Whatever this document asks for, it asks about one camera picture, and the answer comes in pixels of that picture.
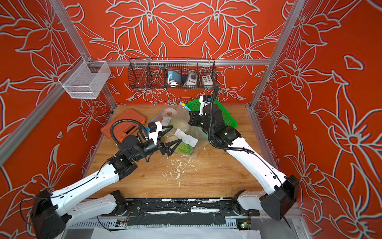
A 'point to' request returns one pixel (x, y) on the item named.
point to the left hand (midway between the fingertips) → (176, 132)
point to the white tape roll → (169, 112)
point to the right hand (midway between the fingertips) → (185, 111)
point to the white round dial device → (191, 80)
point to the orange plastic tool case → (123, 129)
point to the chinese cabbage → (182, 131)
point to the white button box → (207, 80)
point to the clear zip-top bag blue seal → (183, 110)
